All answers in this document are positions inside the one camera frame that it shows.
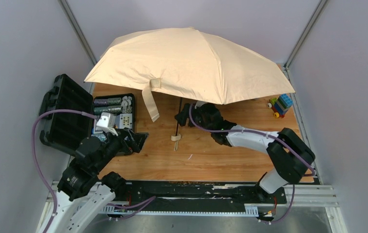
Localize black poker chip case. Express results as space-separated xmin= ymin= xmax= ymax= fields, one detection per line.
xmin=39 ymin=74 xmax=136 ymax=154

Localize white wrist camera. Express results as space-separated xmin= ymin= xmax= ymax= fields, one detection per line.
xmin=94 ymin=112 xmax=118 ymax=136
xmin=195 ymin=101 xmax=207 ymax=109

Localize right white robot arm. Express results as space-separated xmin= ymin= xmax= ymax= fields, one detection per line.
xmin=175 ymin=101 xmax=316 ymax=194

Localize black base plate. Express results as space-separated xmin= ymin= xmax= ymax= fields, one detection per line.
xmin=114 ymin=181 xmax=287 ymax=213

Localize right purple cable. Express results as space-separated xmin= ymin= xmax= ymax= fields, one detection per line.
xmin=188 ymin=104 xmax=316 ymax=224

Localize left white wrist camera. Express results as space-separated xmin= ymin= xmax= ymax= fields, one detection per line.
xmin=94 ymin=112 xmax=118 ymax=136

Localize colourful toy block car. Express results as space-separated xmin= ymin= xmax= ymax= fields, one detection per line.
xmin=266 ymin=94 xmax=293 ymax=118

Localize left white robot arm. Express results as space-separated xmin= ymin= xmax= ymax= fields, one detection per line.
xmin=43 ymin=129 xmax=149 ymax=233

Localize beige folding umbrella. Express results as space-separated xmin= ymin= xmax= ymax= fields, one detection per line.
xmin=84 ymin=27 xmax=296 ymax=152

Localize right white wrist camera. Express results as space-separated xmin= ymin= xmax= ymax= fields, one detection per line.
xmin=195 ymin=101 xmax=207 ymax=109

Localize aluminium frame rail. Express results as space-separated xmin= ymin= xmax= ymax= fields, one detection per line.
xmin=44 ymin=182 xmax=339 ymax=217

